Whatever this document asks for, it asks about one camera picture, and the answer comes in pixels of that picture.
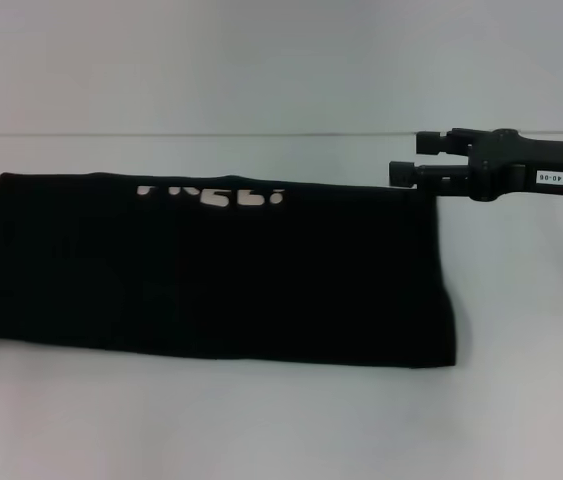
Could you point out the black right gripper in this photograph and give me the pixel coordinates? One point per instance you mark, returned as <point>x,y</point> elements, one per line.
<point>536,165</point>

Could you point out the black shirt with white print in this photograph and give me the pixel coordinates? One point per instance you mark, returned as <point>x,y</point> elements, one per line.
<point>211,275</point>

